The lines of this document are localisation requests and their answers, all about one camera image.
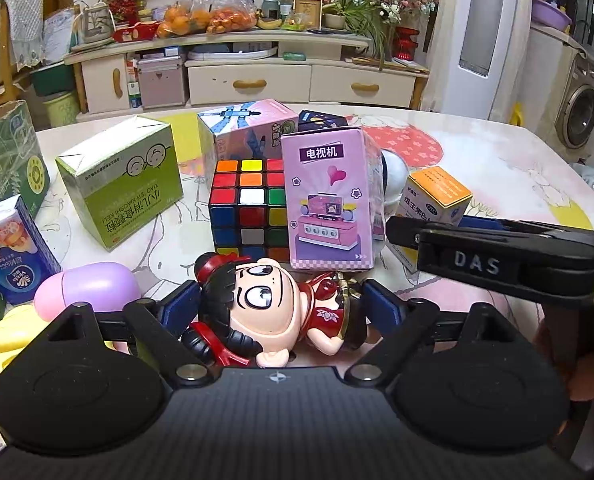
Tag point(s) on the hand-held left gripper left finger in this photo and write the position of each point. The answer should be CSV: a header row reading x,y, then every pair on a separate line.
x,y
182,307

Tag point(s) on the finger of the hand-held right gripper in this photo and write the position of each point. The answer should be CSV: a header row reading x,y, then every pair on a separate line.
x,y
542,265
402,230

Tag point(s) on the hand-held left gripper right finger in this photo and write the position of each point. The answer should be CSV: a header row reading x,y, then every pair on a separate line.
x,y
383,307

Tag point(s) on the cartoon doll figurine red dress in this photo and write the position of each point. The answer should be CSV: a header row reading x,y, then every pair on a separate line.
x,y
272,305

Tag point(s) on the dark blue toy box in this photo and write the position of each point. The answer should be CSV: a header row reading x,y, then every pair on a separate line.
x,y
322,119

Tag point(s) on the pink box blue robot print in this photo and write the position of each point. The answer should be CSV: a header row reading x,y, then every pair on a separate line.
x,y
242,125

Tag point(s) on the person's right hand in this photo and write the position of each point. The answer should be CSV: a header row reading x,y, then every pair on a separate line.
x,y
589,355

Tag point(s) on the white round ball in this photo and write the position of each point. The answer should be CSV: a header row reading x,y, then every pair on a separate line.
x,y
394,180

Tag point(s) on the orange white medicine box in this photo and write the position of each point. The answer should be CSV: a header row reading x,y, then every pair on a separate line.
x,y
437,192

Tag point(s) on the pink box with television print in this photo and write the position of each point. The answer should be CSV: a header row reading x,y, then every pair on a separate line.
x,y
327,200

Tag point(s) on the purple pink capsule toy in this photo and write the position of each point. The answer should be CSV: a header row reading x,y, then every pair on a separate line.
x,y
92,287

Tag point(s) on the printed tablecloth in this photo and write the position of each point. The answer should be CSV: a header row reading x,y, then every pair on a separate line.
x,y
507,170

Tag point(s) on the multicolour puzzle cube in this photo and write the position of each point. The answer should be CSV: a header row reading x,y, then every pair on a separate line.
x,y
249,205

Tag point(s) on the light green medicine box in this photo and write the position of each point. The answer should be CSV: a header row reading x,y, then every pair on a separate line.
x,y
122,180

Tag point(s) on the yellow plastic toy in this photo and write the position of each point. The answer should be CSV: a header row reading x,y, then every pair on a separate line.
x,y
22,332

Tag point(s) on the silver washing machine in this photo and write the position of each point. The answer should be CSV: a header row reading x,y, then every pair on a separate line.
x,y
582,100

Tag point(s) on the small blue white milk carton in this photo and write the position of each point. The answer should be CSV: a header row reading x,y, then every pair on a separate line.
x,y
14,255

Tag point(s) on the red glass vase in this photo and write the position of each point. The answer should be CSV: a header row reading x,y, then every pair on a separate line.
x,y
407,42

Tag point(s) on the cream television cabinet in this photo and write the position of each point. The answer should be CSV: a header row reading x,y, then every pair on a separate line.
x,y
277,82

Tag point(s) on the small green box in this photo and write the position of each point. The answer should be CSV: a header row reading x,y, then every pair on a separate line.
x,y
295,56

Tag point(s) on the white standing air conditioner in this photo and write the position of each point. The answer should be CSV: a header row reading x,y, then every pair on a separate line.
x,y
477,35

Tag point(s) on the pink storage box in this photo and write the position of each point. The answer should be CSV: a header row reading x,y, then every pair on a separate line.
x,y
162,82

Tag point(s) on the potted plant with flowers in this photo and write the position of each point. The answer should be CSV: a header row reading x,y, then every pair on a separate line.
x,y
372,5

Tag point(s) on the drink carton in cabinet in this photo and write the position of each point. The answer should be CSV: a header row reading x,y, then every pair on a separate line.
x,y
134,85

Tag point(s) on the large green cardboard carton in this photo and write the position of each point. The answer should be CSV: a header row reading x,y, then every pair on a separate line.
x,y
7,160

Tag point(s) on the light green waste bin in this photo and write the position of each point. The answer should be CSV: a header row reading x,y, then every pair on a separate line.
x,y
62,110

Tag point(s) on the bunch of bananas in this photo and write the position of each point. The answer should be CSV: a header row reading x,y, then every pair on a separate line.
x,y
269,23

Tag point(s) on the white round lid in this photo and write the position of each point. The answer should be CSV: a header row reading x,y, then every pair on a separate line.
x,y
232,52

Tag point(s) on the purple plastic basin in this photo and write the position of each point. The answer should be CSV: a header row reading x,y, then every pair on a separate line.
x,y
549,12

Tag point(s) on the clear water bottle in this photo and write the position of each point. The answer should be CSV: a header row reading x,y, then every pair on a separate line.
x,y
287,2

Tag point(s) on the glass jar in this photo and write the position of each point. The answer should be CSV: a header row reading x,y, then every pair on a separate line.
x,y
271,7

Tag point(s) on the dark green bin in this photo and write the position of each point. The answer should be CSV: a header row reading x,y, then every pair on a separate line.
x,y
52,79

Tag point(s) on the large bag of oranges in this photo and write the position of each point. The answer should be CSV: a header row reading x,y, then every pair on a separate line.
x,y
232,17

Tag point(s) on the red snack box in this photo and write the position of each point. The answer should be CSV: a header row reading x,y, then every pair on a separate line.
x,y
134,32

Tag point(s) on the small bag of oranges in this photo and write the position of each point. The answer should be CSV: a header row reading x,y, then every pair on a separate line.
x,y
182,20

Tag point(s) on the white paper sheet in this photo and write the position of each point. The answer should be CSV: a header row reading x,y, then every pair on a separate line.
x,y
62,35

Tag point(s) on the red berry branch decoration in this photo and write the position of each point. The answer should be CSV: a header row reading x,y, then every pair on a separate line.
x,y
122,2

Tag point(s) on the wooden chair with lace cover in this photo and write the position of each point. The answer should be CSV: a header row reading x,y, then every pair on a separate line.
x,y
22,25

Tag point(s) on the wooden picture frame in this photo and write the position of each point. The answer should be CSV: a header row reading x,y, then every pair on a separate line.
x,y
307,14

